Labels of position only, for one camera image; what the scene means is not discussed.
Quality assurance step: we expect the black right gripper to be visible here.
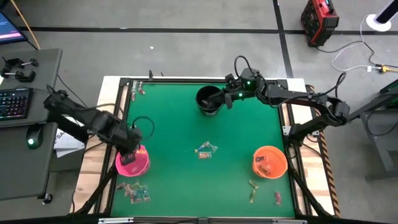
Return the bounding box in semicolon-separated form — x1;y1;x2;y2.
202;73;251;108

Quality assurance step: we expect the black bucket with face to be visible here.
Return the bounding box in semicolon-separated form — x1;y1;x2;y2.
195;85;225;117

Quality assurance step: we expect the pink halloween bucket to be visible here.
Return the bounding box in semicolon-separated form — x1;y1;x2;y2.
115;144;150;177

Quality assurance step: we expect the clear plastic wrapper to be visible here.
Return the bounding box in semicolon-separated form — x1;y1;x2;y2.
203;141;218;153

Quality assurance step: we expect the teal clear candy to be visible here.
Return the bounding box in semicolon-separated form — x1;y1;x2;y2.
138;185;152;202

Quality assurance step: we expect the orange halloween bucket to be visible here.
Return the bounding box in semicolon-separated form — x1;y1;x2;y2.
252;145;289;180

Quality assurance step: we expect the white paper sheet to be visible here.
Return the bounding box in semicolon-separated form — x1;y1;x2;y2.
54;132;85;159

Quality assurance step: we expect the green table mat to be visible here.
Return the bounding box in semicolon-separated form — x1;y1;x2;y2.
110;81;296;218

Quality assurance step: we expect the black computer mouse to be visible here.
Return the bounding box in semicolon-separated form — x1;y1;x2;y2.
25;123;44;150

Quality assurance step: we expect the grey desk top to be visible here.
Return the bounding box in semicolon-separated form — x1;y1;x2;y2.
0;122;58;202
0;48;63;128

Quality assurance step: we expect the backlit black keyboard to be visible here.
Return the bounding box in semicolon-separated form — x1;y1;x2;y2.
0;88;34;121

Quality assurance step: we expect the yellow black hazard strip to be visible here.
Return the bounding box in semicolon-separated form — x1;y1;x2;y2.
306;83;341;217

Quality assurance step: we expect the black screw clamp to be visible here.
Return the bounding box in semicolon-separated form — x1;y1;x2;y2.
1;57;40;71
0;70;37;83

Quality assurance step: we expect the red black power box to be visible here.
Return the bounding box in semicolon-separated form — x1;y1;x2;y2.
300;0;340;47

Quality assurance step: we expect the yellow wooden stick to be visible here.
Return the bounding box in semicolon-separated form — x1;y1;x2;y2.
9;0;41;50

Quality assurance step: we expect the computer monitor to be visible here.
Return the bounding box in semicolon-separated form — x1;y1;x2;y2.
0;11;28;45

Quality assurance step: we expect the white round stand base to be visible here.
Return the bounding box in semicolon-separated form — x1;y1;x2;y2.
366;14;392;32

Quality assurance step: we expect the dark metal stand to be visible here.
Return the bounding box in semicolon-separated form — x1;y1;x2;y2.
343;90;398;181

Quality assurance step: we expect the black device green edge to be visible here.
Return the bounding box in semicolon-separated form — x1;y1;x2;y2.
379;79;398;108

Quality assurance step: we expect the floor stand pole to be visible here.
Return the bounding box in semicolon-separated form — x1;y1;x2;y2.
374;0;398;24

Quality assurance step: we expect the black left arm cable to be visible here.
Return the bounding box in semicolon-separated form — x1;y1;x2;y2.
132;116;155;139

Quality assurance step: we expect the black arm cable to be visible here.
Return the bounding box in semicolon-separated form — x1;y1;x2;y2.
132;116;155;139
234;55;347;99

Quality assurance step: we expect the black aluminium table frame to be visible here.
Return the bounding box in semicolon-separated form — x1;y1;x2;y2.
70;70;341;224

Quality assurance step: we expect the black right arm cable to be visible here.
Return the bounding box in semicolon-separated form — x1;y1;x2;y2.
234;55;347;99

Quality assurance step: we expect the black floor cable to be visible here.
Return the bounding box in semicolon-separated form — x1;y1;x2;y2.
315;40;379;67

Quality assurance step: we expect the white floor cable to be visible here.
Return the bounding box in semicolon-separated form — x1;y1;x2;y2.
330;14;374;72

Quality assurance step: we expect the yellow cable plug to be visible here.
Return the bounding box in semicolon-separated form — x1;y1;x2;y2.
377;63;398;74

